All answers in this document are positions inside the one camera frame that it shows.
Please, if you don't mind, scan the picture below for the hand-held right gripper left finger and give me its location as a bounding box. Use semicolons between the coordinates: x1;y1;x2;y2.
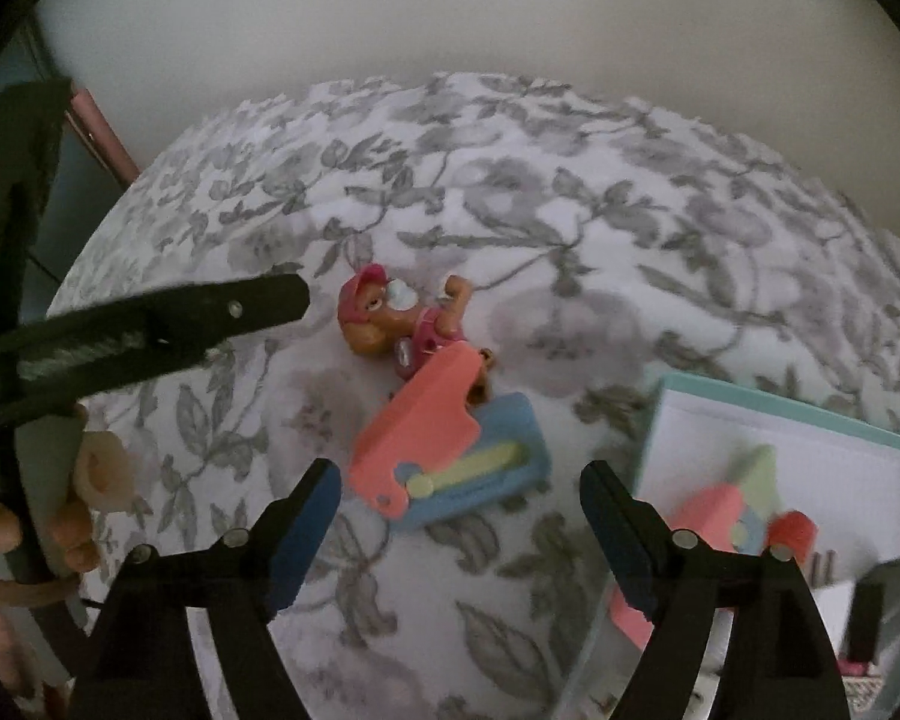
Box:
67;457;344;720

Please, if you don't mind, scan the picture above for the pink bed frame edge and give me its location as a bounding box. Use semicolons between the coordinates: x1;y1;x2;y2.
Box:
64;88;140;185

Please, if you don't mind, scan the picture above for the red toy piece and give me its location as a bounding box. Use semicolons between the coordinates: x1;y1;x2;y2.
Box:
766;510;820;563

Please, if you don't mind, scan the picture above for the red round toy figure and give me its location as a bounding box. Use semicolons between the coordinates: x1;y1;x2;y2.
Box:
337;262;496;391

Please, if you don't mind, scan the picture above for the pink and blue toy gun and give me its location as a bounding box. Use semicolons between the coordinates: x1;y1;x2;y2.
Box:
347;340;554;533

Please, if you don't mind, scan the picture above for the dark teal cabinet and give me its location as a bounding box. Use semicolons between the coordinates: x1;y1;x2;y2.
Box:
0;15;132;301

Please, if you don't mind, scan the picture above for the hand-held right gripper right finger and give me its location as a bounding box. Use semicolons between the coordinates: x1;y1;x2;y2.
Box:
579;460;852;720

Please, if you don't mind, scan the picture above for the teal-rimmed white tray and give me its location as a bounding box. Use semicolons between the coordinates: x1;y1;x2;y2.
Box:
562;371;900;720

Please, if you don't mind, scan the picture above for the black charger plug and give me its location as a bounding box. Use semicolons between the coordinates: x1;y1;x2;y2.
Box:
811;549;900;665

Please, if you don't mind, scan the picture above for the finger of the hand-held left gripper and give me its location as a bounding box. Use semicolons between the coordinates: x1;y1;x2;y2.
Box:
0;79;72;350
0;274;311;436

